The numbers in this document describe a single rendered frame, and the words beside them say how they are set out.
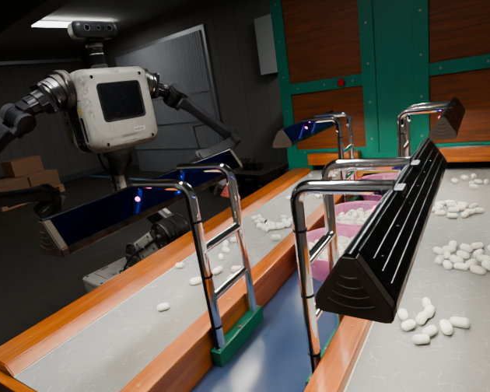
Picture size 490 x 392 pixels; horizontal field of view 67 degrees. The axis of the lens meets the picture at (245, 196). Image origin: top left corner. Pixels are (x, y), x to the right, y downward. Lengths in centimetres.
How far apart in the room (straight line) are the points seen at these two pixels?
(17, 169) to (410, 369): 722
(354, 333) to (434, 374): 16
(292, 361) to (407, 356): 25
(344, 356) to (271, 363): 20
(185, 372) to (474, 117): 173
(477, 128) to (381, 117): 45
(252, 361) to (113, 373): 31
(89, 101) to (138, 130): 24
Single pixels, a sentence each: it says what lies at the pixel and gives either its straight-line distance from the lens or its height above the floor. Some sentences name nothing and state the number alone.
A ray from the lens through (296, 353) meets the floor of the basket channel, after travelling 94.
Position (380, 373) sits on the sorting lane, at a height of 74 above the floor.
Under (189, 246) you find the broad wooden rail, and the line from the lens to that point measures 138.
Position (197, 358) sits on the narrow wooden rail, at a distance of 90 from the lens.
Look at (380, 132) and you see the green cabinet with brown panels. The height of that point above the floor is 95.
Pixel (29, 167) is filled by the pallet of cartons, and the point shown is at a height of 52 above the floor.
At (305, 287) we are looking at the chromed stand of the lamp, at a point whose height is 92.
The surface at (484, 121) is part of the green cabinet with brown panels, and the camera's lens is 211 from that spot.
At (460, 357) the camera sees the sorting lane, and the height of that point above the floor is 74.
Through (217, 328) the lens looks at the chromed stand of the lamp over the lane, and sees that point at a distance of 89.
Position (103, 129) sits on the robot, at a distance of 163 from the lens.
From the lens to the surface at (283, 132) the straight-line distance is 146.
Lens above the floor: 128
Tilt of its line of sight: 16 degrees down
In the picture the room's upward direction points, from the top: 9 degrees counter-clockwise
